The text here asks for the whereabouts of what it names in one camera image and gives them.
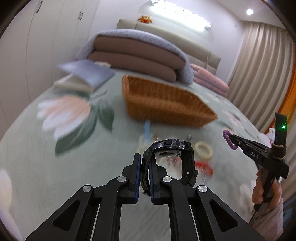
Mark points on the folded pink blanket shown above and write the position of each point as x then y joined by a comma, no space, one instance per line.
207,79

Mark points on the blue-grey book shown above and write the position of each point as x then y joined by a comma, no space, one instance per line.
90,73

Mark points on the orange curtain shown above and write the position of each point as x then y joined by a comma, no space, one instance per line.
288,105

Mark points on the pink sleeve forearm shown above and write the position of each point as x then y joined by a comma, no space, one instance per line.
270,225

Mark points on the orange plush toy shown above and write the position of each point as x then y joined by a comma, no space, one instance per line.
145,19

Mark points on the brown wicker basket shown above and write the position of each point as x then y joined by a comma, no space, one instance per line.
147,100

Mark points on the white wardrobe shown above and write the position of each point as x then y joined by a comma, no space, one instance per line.
41,36

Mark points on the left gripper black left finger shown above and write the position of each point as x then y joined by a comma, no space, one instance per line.
93,213

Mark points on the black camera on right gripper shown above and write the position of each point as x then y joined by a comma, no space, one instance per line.
280,126

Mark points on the beige curtain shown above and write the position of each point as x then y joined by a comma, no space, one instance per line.
262,74

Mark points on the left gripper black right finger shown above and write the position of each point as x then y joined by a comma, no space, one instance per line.
196,213

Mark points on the folded brown quilt with blue cover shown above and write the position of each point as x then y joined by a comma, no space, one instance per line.
139,51

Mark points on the black wrist watch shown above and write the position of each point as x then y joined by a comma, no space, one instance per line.
176,152

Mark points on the light blue hair clip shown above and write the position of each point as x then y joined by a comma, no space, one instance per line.
147,131

